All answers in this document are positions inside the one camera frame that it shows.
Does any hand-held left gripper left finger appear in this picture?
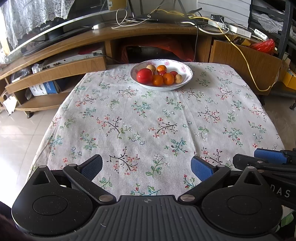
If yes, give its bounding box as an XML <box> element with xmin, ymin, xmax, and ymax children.
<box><xmin>22</xmin><ymin>154</ymin><xmax>116</xmax><ymax>204</ymax></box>

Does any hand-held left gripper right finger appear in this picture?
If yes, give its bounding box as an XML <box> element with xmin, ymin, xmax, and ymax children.
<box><xmin>178</xmin><ymin>156</ymin><xmax>272</xmax><ymax>204</ymax></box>

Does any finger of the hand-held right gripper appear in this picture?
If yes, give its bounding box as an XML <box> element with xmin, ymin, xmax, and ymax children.
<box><xmin>232</xmin><ymin>153</ymin><xmax>296</xmax><ymax>173</ymax></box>
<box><xmin>254</xmin><ymin>148</ymin><xmax>296</xmax><ymax>165</ymax></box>

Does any white floral bowl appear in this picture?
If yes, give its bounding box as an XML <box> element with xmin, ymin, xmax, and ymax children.
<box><xmin>129</xmin><ymin>59</ymin><xmax>193</xmax><ymax>91</ymax></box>

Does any large red tomato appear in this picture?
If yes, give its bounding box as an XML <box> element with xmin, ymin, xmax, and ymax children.
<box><xmin>136</xmin><ymin>68</ymin><xmax>154</xmax><ymax>84</ymax></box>

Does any floral tablecloth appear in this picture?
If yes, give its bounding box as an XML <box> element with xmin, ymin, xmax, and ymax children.
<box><xmin>25</xmin><ymin>61</ymin><xmax>286</xmax><ymax>202</ymax></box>

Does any yellow box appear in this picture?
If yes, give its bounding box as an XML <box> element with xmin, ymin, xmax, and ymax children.
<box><xmin>282</xmin><ymin>69</ymin><xmax>296</xmax><ymax>88</ymax></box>

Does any blue and white box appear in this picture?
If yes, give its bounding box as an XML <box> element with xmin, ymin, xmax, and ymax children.
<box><xmin>28</xmin><ymin>79</ymin><xmax>60</xmax><ymax>97</ymax></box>

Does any wooden television cabinet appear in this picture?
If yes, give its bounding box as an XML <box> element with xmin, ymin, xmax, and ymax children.
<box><xmin>0</xmin><ymin>22</ymin><xmax>284</xmax><ymax>118</ymax></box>

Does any white paper bag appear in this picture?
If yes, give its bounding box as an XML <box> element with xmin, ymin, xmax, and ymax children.
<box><xmin>2</xmin><ymin>95</ymin><xmax>18</xmax><ymax>115</ymax></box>

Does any crumpled red plastic bag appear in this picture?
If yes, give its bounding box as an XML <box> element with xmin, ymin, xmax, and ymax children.
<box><xmin>249</xmin><ymin>38</ymin><xmax>276</xmax><ymax>55</ymax></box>

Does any silver set-top box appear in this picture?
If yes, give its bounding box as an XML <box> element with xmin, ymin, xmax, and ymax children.
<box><xmin>41</xmin><ymin>49</ymin><xmax>105</xmax><ymax>69</ymax></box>

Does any clear plastic bag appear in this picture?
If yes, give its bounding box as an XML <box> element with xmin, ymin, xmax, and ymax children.
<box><xmin>11</xmin><ymin>63</ymin><xmax>45</xmax><ymax>83</ymax></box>

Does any white labelled box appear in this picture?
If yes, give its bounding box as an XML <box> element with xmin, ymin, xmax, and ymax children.
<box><xmin>253</xmin><ymin>28</ymin><xmax>270</xmax><ymax>41</ymax></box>

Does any black metal rack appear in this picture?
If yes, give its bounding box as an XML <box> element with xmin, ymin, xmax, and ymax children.
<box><xmin>248</xmin><ymin>0</ymin><xmax>296</xmax><ymax>110</ymax></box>

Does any white power strip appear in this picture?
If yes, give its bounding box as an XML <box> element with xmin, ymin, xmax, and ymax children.
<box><xmin>227</xmin><ymin>24</ymin><xmax>252</xmax><ymax>39</ymax></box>

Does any bubble wrap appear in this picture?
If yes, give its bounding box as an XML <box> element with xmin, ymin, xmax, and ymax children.
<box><xmin>252</xmin><ymin>11</ymin><xmax>285</xmax><ymax>34</ymax></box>

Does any stack of white boards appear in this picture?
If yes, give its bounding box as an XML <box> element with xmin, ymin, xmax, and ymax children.
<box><xmin>197</xmin><ymin>0</ymin><xmax>252</xmax><ymax>26</ymax></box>

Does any black television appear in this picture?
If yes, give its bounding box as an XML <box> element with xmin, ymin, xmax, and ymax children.
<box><xmin>0</xmin><ymin>0</ymin><xmax>110</xmax><ymax>57</ymax></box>

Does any white lace cloth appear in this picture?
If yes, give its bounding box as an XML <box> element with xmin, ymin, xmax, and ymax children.
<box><xmin>0</xmin><ymin>0</ymin><xmax>76</xmax><ymax>49</ymax></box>

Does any yellow cable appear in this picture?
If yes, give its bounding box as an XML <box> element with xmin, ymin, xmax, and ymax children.
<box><xmin>159</xmin><ymin>9</ymin><xmax>274</xmax><ymax>92</ymax></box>

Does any black hanging cable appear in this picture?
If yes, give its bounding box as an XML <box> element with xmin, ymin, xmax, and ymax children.
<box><xmin>193</xmin><ymin>25</ymin><xmax>200</xmax><ymax>62</ymax></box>

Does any white cable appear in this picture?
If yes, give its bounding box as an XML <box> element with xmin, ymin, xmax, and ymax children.
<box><xmin>111</xmin><ymin>8</ymin><xmax>149</xmax><ymax>30</ymax></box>

